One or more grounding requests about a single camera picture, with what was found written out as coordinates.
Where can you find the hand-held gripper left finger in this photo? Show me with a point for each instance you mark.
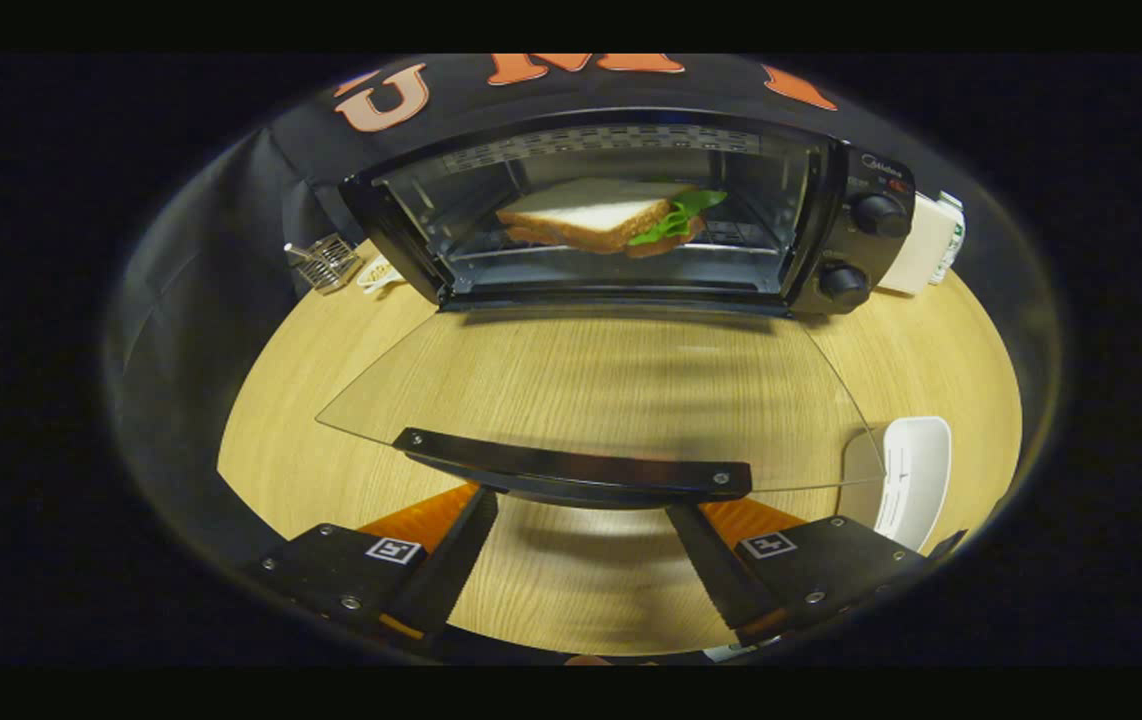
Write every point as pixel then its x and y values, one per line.
pixel 456 570

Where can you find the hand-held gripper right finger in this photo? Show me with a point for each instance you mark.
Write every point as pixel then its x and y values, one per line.
pixel 716 575

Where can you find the black toaster oven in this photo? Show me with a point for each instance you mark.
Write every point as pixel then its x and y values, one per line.
pixel 836 230

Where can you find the lettuce sandwich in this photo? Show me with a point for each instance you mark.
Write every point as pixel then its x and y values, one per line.
pixel 581 215

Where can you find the white pop-up toaster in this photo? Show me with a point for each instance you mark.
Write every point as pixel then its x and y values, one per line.
pixel 916 250

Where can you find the white tray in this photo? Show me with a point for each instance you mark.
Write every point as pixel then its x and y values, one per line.
pixel 921 470

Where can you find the white patterned holder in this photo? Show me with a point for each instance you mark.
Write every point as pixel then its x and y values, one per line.
pixel 378 272

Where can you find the black backdrop cloth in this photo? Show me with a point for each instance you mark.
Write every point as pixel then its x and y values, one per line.
pixel 181 330

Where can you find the white bottle with green label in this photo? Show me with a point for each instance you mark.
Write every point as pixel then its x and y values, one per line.
pixel 955 240

